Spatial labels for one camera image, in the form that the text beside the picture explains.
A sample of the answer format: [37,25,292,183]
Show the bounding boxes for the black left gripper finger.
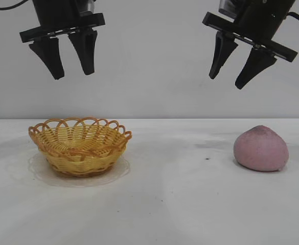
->
[28,38,65,80]
[67,30,98,76]

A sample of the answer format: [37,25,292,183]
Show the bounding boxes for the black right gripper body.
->
[202,0,298,62]

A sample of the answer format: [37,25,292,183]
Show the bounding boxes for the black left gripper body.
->
[19,0,106,43]

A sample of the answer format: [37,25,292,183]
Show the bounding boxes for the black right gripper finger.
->
[208,30,239,80]
[235,47,278,90]

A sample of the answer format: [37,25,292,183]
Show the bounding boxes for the pink peach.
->
[233,125,290,172]

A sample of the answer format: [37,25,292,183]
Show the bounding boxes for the yellow woven wicker basket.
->
[28,116,133,179]

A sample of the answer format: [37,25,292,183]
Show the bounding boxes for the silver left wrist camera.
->
[79,0,95,16]

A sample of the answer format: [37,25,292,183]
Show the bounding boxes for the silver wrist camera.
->
[79,0,95,16]
[218,0,242,19]

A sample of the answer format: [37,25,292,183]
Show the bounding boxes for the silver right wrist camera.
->
[218,0,242,19]

